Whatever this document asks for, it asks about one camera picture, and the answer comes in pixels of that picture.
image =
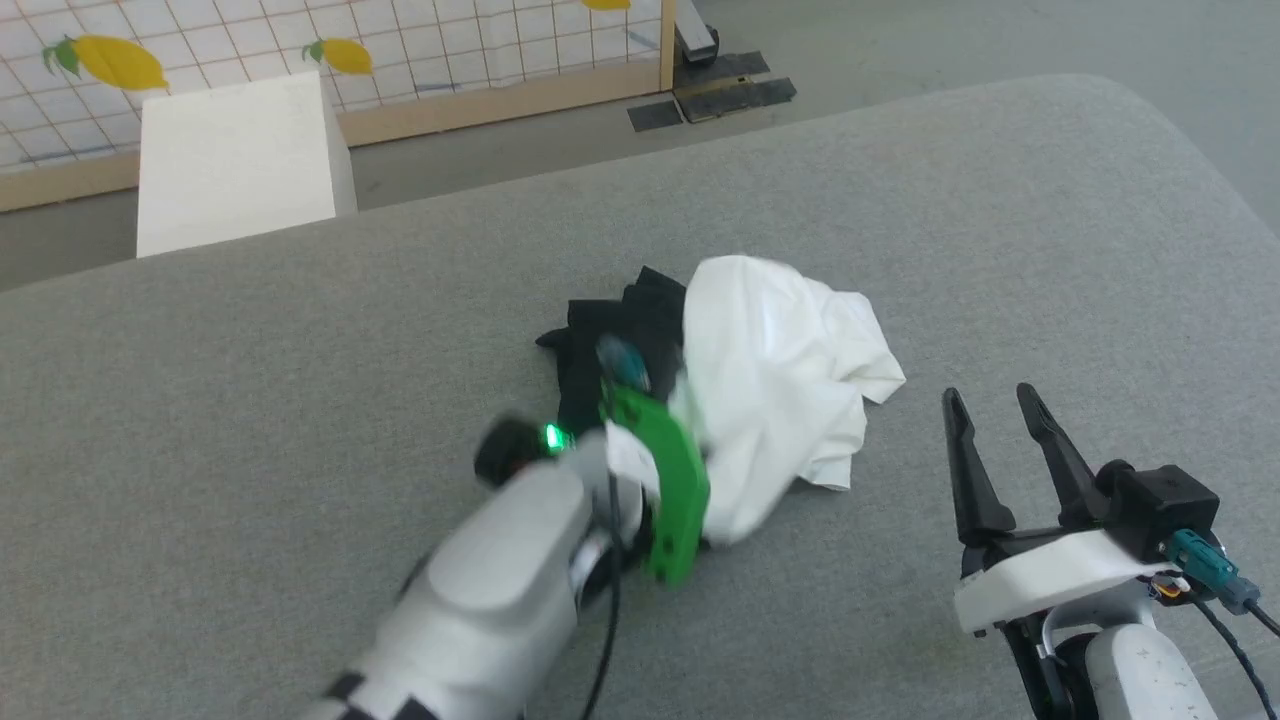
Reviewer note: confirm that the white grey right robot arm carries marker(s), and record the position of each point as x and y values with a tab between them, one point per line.
1140	670

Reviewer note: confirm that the lemon-patterned grid panel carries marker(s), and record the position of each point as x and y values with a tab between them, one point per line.
250	40

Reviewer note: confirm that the large black floor plate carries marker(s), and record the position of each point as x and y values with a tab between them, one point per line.
735	95

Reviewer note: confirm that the grey metal partition foot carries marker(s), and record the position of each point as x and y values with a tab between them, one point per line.
695	42

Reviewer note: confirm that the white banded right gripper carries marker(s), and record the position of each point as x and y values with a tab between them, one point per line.
1050	580

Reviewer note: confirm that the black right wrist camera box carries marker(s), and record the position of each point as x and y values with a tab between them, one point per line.
1160	505

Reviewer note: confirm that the white box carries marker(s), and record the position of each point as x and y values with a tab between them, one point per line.
235	165

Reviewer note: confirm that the small black floor plate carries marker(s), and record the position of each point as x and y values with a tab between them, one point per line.
655	115

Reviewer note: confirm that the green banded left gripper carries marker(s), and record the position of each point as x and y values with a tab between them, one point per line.
675	500

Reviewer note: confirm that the white shirt with black sleeves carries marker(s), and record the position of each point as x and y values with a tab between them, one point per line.
780	380

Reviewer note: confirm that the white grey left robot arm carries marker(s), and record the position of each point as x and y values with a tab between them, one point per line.
480	600

